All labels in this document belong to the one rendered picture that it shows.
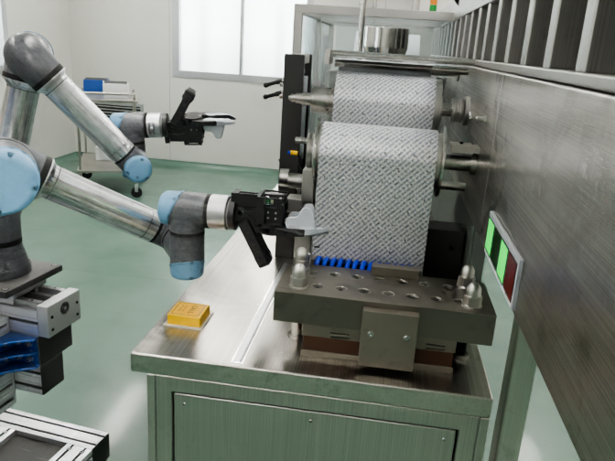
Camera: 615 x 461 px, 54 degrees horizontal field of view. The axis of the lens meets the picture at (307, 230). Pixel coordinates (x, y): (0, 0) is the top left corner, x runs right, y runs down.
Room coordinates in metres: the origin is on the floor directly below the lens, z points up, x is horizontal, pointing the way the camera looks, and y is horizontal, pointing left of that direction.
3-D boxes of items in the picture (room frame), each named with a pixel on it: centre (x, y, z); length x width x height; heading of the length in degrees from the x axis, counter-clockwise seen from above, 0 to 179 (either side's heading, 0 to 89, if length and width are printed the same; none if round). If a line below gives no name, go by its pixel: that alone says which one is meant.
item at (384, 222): (1.20, -0.13, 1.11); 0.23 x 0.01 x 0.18; 83
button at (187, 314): (1.14, 0.24, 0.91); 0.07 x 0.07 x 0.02; 83
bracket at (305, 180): (1.31, 0.02, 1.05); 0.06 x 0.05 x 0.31; 83
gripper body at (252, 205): (1.23, 0.10, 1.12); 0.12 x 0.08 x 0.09; 83
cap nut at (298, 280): (1.05, 0.01, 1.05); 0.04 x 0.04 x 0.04
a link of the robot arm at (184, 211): (1.25, 0.26, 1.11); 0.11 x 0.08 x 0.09; 83
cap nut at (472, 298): (1.01, -0.31, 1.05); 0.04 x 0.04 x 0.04
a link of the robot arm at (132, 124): (1.79, 0.55, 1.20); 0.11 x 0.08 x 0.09; 94
